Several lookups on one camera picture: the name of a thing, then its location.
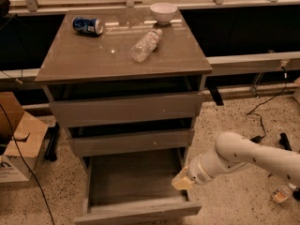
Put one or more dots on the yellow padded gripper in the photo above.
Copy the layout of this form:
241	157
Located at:
197	171

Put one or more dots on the grey bottom drawer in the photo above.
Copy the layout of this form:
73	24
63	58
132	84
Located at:
128	188

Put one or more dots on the grey drawer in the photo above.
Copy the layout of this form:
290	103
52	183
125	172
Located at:
118	110
132	142
128	188

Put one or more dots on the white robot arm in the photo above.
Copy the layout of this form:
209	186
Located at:
233	152

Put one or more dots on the grey middle drawer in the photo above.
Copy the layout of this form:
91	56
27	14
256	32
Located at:
132	142

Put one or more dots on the grey drawer cabinet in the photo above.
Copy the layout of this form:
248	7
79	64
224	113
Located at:
80	66

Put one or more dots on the grey top drawer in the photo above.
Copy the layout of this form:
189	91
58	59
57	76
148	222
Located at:
118	110

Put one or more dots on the black stand leg left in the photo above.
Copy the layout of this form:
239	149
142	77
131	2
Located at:
51	142

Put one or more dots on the clear plastic water bottle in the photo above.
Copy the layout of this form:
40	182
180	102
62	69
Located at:
143	48

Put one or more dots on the brown cardboard box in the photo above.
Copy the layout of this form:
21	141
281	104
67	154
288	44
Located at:
22	136

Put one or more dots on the white ceramic bowl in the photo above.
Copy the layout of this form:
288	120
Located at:
163	13

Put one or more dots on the blue soda can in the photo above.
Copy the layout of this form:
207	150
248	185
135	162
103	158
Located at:
87	26

